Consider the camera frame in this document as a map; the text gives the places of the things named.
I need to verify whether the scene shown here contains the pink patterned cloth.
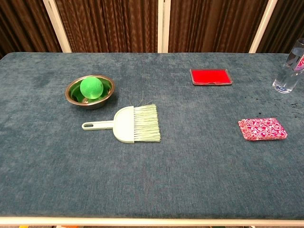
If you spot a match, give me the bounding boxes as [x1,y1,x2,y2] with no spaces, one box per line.
[238,117,288,142]

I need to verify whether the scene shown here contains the pale green hand brush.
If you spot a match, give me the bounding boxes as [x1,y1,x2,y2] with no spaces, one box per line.
[81,104,162,144]

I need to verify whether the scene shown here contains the blue table cloth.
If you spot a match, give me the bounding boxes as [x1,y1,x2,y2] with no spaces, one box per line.
[0,52,304,220]

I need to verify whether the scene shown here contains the green ball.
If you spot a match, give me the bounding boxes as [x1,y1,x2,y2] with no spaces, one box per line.
[80,76,105,99]

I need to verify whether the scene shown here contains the red rectangular tray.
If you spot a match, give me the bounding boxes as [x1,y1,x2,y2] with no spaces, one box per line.
[190,68,234,86]

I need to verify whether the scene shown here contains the stainless steel bowl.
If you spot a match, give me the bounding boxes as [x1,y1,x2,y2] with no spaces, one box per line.
[65,75,115,110]

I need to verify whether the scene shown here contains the brown folding screen panel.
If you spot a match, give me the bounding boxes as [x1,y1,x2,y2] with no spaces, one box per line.
[158,0,278,53]
[0,0,72,59]
[248,0,304,54]
[42,0,165,53]

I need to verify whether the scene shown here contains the clear plastic water bottle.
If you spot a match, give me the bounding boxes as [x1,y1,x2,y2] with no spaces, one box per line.
[272,38,304,94]

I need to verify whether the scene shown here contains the white table frame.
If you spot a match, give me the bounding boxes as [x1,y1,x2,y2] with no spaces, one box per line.
[0,216,304,227]

